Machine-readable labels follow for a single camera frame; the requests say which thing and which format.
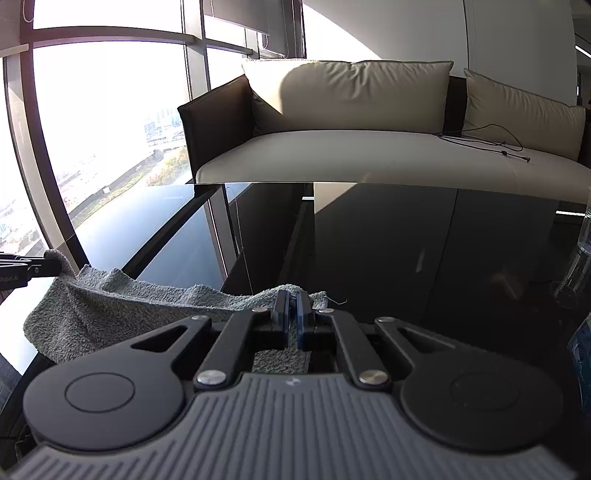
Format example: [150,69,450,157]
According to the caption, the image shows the thin black cable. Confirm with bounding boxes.
[435,123,532,165]

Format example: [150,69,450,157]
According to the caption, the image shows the brown and beige sofa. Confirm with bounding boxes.
[178,58,591,198]

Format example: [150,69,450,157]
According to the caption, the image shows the dark window frame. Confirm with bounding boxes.
[0,0,308,296]

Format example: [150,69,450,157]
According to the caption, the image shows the large beige back cushion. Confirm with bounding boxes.
[242,58,455,138]

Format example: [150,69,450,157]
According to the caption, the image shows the clear plastic cups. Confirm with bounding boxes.
[577,190,591,257]

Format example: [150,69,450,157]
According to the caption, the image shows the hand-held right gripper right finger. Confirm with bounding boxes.
[295,290,463,387]

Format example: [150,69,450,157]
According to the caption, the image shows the grey roller blind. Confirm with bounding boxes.
[203,0,272,37]

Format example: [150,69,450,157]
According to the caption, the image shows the grey terry towel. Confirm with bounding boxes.
[23,249,330,376]

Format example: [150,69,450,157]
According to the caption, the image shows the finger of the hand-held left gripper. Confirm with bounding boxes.
[16,256,64,280]

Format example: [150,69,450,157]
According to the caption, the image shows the small beige back cushion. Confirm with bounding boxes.
[462,68,588,163]

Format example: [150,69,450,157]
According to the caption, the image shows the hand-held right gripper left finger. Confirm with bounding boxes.
[130,290,293,389]

